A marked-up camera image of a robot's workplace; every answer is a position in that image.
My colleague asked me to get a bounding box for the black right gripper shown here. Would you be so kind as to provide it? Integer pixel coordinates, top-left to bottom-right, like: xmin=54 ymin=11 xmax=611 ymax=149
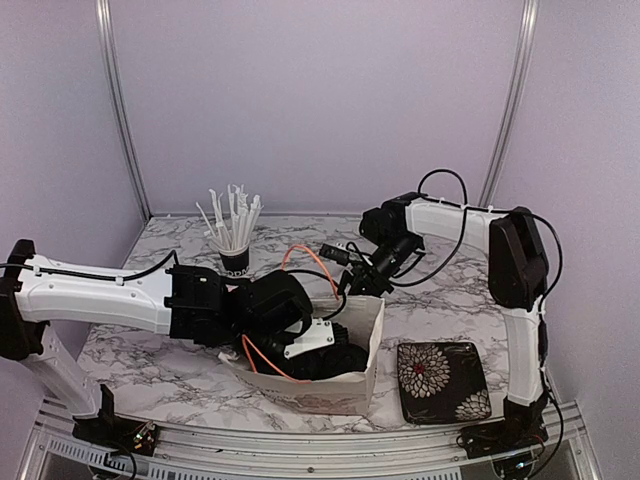
xmin=334 ymin=232 xmax=420 ymax=317

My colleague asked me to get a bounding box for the black floral square plate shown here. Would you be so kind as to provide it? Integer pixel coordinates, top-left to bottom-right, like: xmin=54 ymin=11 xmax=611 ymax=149
xmin=396 ymin=342 xmax=492 ymax=425

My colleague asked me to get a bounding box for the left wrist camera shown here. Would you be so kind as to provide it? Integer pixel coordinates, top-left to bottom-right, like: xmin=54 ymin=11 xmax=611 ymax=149
xmin=283 ymin=318 xmax=335 ymax=360

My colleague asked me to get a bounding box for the black paper coffee cup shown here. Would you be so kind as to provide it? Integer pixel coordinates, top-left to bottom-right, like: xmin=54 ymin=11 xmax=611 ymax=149
xmin=318 ymin=343 xmax=368 ymax=379

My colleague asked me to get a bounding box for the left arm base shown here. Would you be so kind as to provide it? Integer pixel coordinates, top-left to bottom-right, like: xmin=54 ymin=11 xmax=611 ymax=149
xmin=72 ymin=384 xmax=160 ymax=456

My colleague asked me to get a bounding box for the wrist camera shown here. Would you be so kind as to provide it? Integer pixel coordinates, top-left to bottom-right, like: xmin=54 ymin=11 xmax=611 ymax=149
xmin=319 ymin=243 xmax=352 ymax=266
xmin=283 ymin=318 xmax=335 ymax=360

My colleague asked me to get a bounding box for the cream bear paper bag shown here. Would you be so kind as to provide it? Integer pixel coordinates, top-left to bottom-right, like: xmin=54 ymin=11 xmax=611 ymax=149
xmin=219 ymin=269 xmax=385 ymax=415

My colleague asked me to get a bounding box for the white wrapped straws bundle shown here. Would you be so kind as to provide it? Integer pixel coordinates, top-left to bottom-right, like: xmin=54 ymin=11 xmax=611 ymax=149
xmin=195 ymin=184 xmax=263 ymax=253

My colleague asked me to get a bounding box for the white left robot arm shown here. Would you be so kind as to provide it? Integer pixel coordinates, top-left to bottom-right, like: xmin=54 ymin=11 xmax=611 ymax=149
xmin=1 ymin=239 xmax=347 ymax=445

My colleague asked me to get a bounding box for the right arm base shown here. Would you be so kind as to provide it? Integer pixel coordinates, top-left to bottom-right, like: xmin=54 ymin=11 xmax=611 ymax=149
xmin=459 ymin=393 xmax=549 ymax=459

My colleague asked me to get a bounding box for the black cup holding straws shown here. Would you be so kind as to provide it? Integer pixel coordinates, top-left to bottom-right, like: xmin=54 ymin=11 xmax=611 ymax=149
xmin=218 ymin=243 xmax=250 ymax=277

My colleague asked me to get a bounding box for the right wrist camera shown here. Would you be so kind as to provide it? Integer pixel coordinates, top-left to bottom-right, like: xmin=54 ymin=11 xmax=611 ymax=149
xmin=319 ymin=243 xmax=352 ymax=266

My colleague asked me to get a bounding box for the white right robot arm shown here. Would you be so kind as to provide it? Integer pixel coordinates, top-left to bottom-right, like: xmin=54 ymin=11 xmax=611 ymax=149
xmin=344 ymin=190 xmax=557 ymax=408

